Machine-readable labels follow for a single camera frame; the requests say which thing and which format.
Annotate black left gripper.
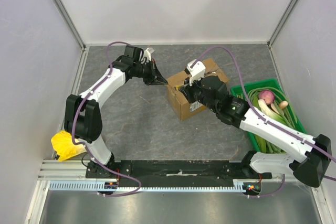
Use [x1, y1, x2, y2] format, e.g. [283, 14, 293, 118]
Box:
[133, 59, 167, 86]

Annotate brown cardboard express box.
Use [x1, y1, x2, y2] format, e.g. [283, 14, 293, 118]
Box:
[166, 58, 229, 121]

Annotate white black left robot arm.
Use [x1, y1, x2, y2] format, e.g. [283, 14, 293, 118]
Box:
[64, 45, 167, 178]

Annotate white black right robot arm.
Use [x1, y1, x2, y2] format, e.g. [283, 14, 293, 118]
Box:
[178, 76, 335, 188]

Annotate white shipping label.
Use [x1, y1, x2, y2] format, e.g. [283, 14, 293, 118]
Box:
[190, 101, 206, 112]

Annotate green plastic vegetable tray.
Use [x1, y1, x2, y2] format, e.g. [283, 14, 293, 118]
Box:
[244, 79, 306, 152]

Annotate purple onion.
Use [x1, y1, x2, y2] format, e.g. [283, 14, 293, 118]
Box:
[258, 89, 275, 105]

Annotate brown mushroom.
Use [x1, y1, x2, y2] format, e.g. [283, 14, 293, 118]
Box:
[278, 101, 288, 110]

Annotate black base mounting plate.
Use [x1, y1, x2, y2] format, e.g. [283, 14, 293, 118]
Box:
[85, 159, 272, 179]

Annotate yellow napa cabbage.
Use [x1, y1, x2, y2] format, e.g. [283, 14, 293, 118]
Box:
[51, 131, 86, 162]

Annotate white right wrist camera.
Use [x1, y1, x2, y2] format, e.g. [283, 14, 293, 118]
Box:
[186, 59, 206, 86]

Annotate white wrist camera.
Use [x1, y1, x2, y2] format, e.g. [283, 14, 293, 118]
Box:
[186, 59, 206, 86]
[140, 47, 154, 64]

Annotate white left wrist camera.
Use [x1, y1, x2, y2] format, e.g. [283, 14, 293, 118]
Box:
[140, 47, 154, 64]

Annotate aluminium frame rail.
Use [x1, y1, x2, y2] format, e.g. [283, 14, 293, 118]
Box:
[36, 158, 324, 182]

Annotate slotted cable duct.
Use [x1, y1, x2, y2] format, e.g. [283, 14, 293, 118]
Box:
[49, 180, 251, 193]

